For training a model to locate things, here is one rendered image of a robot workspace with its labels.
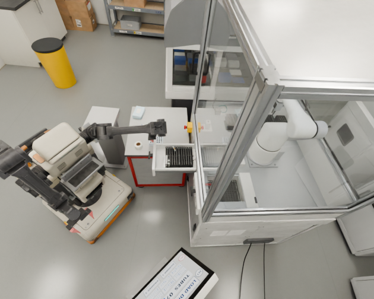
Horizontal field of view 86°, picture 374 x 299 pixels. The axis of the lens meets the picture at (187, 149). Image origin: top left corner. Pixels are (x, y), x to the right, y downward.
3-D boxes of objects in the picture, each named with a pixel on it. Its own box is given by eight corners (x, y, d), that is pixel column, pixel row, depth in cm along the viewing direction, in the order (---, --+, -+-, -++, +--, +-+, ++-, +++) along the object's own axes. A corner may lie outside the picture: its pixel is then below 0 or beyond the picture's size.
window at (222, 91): (204, 207, 129) (258, 79, 51) (194, 113, 179) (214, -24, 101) (205, 207, 129) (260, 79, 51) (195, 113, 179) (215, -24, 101)
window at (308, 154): (212, 212, 117) (275, 95, 48) (212, 211, 118) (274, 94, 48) (348, 209, 125) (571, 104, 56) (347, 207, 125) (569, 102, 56)
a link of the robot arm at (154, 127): (158, 118, 111) (159, 136, 112) (167, 118, 124) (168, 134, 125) (92, 124, 124) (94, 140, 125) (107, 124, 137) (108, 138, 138)
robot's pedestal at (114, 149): (102, 167, 251) (81, 126, 190) (109, 148, 269) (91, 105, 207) (126, 169, 252) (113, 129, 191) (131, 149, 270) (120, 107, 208)
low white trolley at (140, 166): (135, 190, 236) (124, 155, 175) (140, 148, 272) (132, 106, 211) (184, 190, 242) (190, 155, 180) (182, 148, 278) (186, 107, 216)
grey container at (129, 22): (120, 28, 438) (119, 20, 424) (124, 22, 455) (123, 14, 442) (139, 31, 439) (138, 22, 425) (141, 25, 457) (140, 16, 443)
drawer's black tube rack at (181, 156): (165, 168, 161) (165, 164, 156) (165, 150, 171) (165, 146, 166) (192, 168, 163) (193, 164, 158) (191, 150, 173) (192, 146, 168)
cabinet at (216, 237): (189, 250, 203) (198, 231, 139) (184, 164, 263) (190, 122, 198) (278, 246, 212) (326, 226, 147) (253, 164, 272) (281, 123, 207)
